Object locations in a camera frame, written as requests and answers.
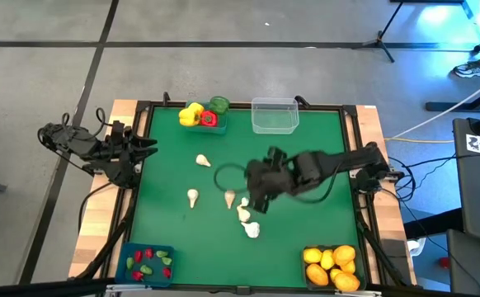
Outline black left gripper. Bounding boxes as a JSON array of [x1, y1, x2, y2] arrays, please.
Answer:
[[106, 121, 158, 186]]

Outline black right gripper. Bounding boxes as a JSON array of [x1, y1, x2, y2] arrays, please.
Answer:
[[247, 147, 297, 215]]

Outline large yellow bell pepper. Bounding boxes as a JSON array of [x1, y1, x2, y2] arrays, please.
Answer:
[[187, 101, 205, 117], [178, 107, 201, 127]]

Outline large red bell pepper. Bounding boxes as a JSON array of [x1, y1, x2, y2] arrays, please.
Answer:
[[200, 110, 219, 128]]

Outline large green bell pepper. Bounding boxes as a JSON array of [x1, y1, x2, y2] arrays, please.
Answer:
[[208, 95, 231, 116]]

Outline green table mat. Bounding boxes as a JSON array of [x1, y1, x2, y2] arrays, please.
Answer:
[[129, 106, 360, 288]]

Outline teal plastic bin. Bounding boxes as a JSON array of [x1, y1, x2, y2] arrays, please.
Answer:
[[183, 101, 228, 134]]

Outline clear plastic bin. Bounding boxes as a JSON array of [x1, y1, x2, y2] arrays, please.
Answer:
[[251, 97, 300, 135]]

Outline black diagonal strut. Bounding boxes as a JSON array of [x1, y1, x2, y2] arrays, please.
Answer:
[[355, 205, 410, 286], [74, 193, 139, 281]]

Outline smoky grey plastic bin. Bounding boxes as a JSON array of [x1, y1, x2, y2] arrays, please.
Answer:
[[301, 243, 368, 291]]

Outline blue plastic bin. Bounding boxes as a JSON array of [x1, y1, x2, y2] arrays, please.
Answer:
[[114, 243, 176, 288]]

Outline white plastic object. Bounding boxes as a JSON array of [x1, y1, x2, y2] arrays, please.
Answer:
[[407, 238, 426, 255]]

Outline black gantry bar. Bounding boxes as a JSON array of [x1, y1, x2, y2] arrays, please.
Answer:
[[0, 276, 115, 297]]

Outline black tripod stand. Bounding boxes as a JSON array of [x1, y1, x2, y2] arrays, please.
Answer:
[[350, 0, 407, 64]]

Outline black desk foot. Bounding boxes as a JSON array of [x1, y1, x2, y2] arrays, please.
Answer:
[[424, 80, 480, 113]]

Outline dark grey side cart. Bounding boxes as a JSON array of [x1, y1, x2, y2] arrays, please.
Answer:
[[452, 117, 480, 244]]

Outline person's shoe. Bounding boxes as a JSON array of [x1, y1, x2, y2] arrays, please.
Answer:
[[453, 59, 480, 78]]

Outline black metal table frame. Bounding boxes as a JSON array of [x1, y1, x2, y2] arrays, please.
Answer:
[[101, 91, 385, 296]]

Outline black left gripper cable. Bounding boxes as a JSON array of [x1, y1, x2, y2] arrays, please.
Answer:
[[60, 107, 108, 137]]

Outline white cable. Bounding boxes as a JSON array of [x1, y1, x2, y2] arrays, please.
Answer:
[[384, 72, 480, 141]]

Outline yellow cable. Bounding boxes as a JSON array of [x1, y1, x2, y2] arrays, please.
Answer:
[[384, 137, 455, 145]]

